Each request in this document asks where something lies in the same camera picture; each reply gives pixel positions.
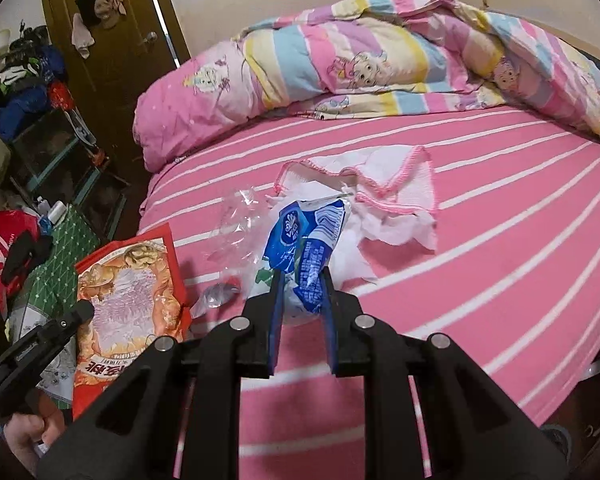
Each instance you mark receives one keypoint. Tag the beige hat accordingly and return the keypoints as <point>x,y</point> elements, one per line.
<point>107,7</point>

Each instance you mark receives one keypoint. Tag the white and pink hanging cloth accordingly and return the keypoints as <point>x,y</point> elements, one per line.
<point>81,35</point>

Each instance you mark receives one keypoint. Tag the black cloth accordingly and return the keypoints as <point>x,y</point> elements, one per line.
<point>25,257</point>

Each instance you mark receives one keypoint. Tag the pastel printed quilt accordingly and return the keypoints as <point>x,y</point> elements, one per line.
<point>360,60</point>

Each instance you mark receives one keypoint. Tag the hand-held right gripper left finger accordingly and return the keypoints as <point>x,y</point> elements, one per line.
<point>275,332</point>

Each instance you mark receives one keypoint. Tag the black garment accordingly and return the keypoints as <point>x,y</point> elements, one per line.
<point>86,4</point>

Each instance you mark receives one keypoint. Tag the pile of clothes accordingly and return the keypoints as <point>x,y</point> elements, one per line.
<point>25,77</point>

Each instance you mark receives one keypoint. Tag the white cloth with pink trim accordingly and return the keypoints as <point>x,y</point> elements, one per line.
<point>395,167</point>

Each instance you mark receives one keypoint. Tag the pink striped bed sheet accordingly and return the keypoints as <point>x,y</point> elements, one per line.
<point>480,285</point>

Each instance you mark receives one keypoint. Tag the clear plastic bottle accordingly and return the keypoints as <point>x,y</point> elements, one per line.
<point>240,230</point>

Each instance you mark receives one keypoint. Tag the person's left hand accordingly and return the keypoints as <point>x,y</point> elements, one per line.
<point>30,432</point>

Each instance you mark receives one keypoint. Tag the blue and white plastic wrapper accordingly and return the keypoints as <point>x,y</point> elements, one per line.
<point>310,250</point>

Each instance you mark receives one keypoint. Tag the red bag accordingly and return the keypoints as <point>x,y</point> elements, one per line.
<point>7,240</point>

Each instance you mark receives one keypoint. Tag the brown wooden door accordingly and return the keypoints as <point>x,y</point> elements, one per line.
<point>125,75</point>

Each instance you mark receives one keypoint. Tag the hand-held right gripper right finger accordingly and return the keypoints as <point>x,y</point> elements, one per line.
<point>331,350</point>

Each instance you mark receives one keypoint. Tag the white plastic bottle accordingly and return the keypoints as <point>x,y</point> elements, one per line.
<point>57,211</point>

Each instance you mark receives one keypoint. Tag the orange snack bag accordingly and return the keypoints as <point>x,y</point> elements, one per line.
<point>130,300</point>

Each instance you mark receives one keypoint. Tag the crumpled white tissue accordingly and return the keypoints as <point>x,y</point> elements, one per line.
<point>400,232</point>

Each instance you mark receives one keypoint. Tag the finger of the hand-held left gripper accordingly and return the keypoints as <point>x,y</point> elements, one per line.
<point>62,325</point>

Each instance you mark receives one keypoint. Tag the green patterned bag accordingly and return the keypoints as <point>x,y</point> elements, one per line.
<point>62,255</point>

